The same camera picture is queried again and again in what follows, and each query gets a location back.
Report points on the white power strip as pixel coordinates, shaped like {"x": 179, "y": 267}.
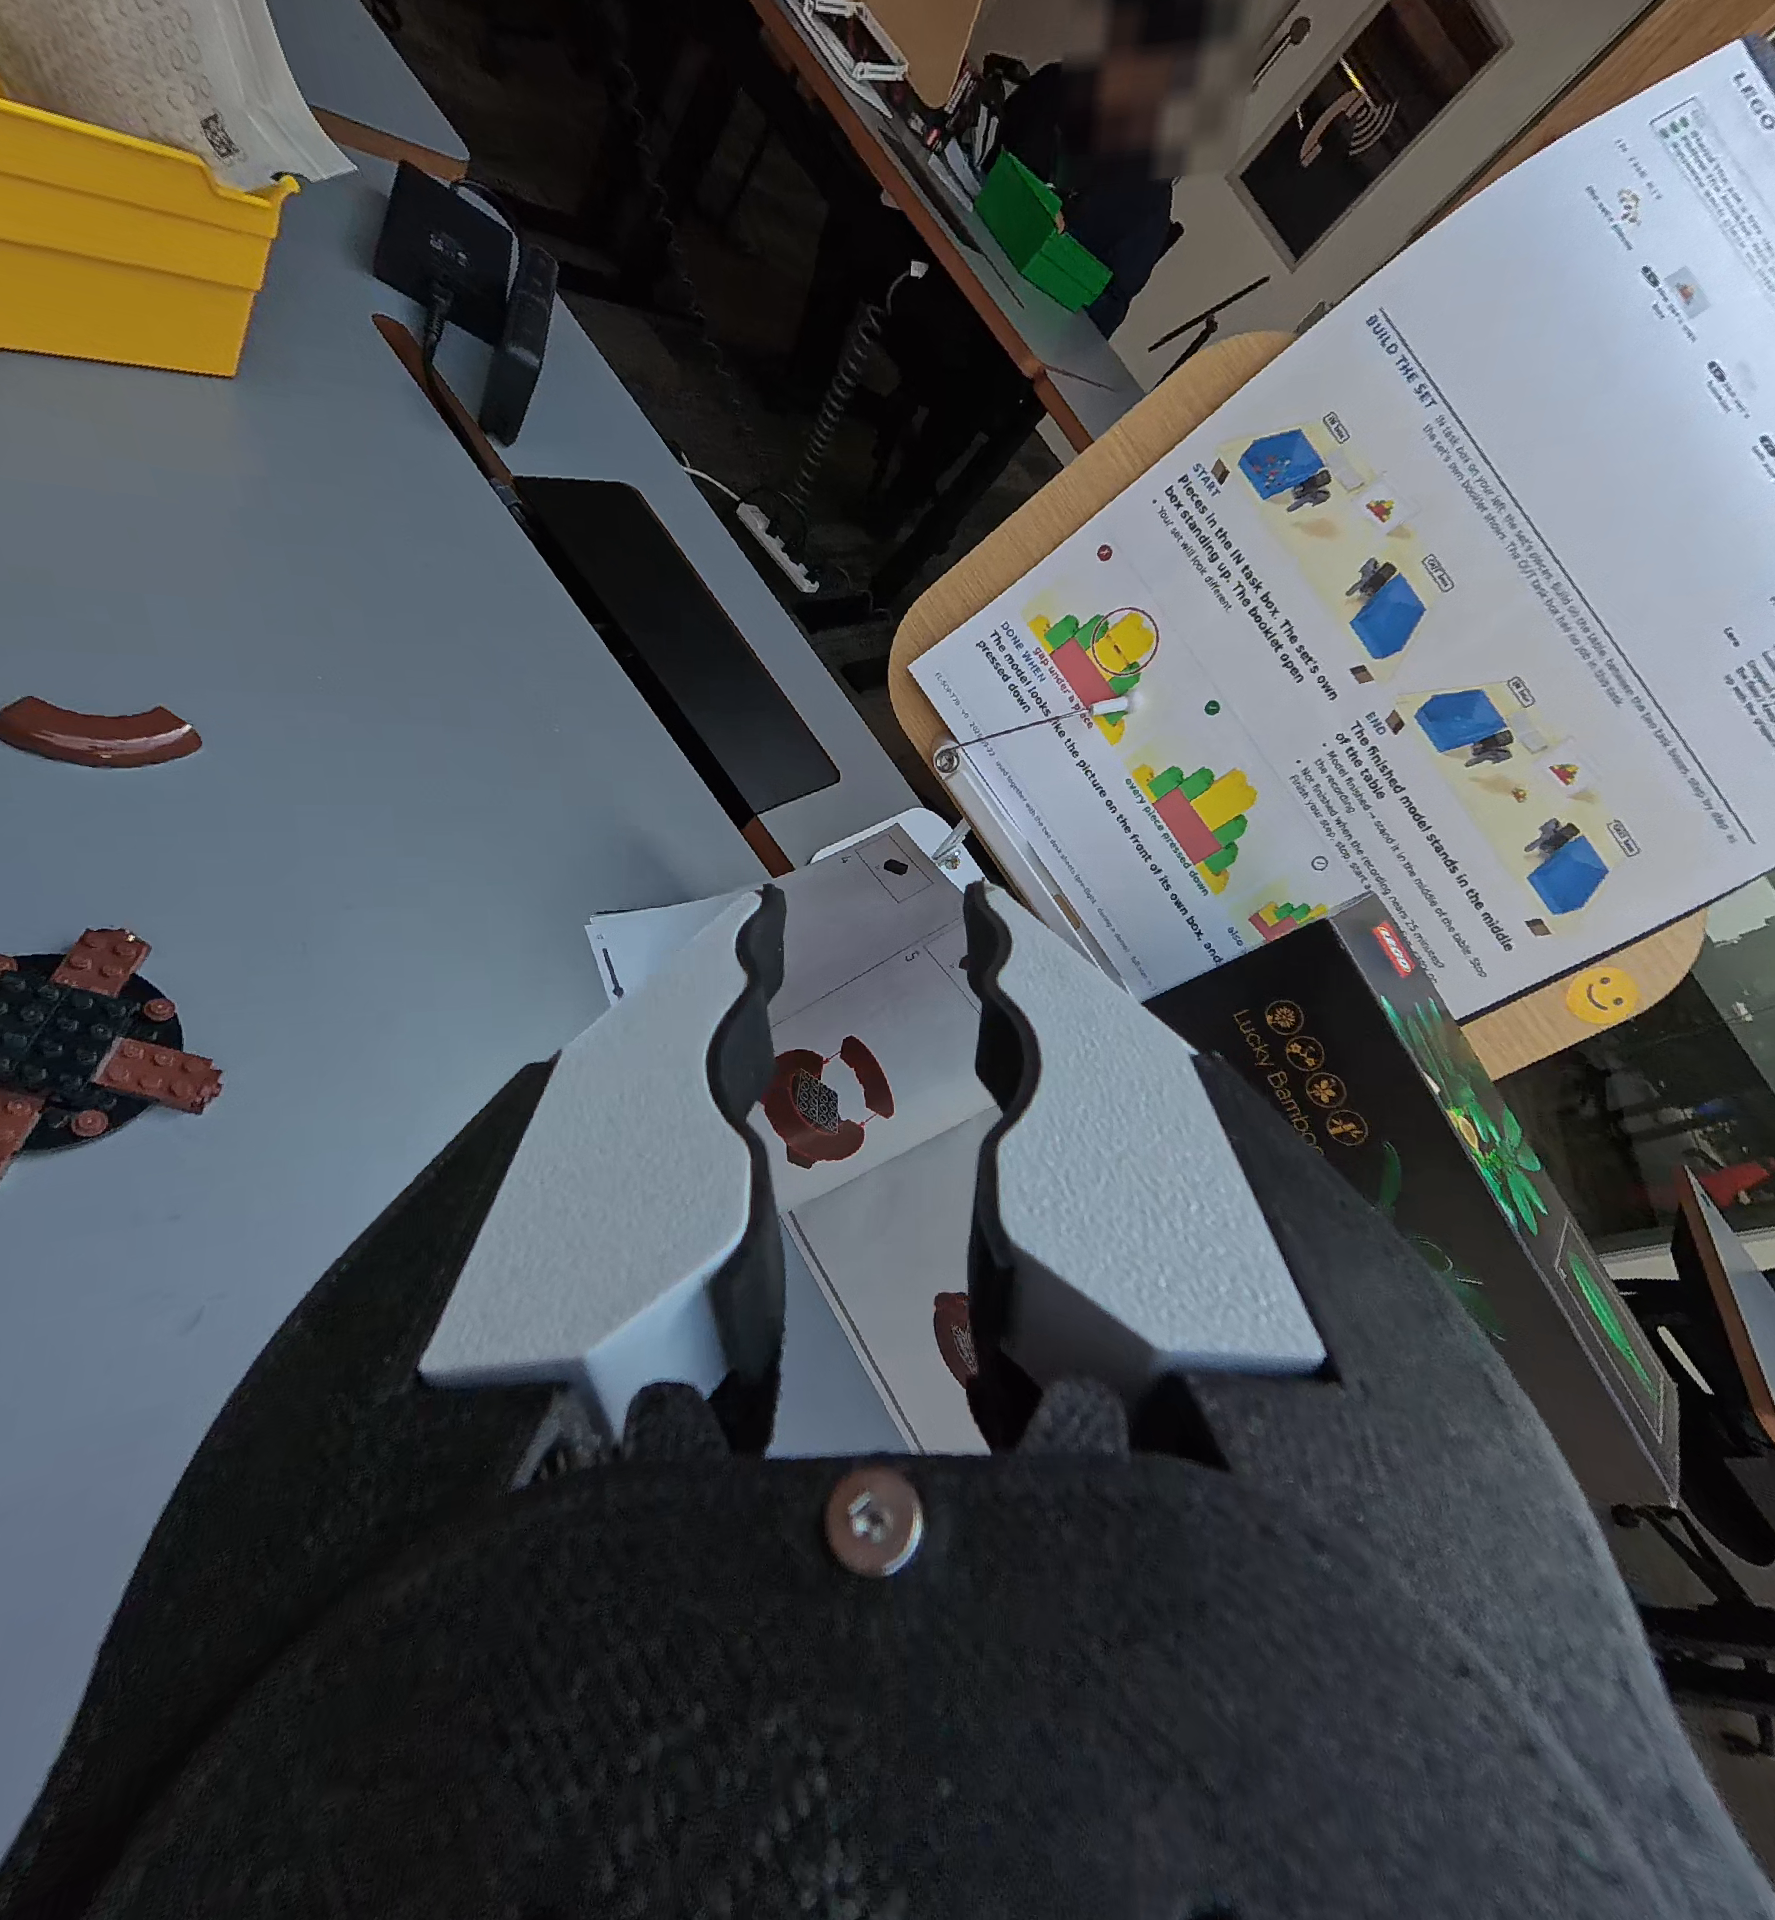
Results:
{"x": 779, "y": 548}

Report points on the large wooden board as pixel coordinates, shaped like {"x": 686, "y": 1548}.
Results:
{"x": 1068, "y": 496}

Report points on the black flat pad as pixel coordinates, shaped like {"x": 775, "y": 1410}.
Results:
{"x": 664, "y": 629}

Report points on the yellow plastic bin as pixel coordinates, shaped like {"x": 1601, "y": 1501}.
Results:
{"x": 77, "y": 256}

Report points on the long wooden workbench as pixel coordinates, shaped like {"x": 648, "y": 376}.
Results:
{"x": 1006, "y": 337}

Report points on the curved brown brick tile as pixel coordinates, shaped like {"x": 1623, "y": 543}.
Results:
{"x": 92, "y": 738}

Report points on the green plastic bin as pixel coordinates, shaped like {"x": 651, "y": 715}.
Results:
{"x": 1046, "y": 240}

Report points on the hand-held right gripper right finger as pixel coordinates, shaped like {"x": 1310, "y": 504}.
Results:
{"x": 1159, "y": 1200}

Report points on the small wooden board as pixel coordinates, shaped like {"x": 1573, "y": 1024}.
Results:
{"x": 934, "y": 23}

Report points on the brown and black brick model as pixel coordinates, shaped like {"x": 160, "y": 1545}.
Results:
{"x": 18, "y": 1035}

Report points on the grey desk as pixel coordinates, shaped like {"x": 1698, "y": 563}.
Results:
{"x": 304, "y": 675}

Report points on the large printed instruction sheet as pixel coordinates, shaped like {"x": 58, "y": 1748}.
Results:
{"x": 1502, "y": 450}

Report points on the white paper bag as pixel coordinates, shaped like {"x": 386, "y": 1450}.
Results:
{"x": 124, "y": 75}

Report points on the black brick set box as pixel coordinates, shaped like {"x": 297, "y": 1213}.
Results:
{"x": 1352, "y": 1050}

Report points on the black device box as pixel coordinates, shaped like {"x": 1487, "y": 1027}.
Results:
{"x": 439, "y": 240}

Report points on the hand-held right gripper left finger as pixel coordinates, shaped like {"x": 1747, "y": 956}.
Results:
{"x": 602, "y": 1200}

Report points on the yellow smiley sticker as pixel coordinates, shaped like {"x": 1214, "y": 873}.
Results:
{"x": 1603, "y": 995}

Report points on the white building instruction booklet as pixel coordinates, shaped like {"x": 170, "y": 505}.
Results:
{"x": 889, "y": 959}

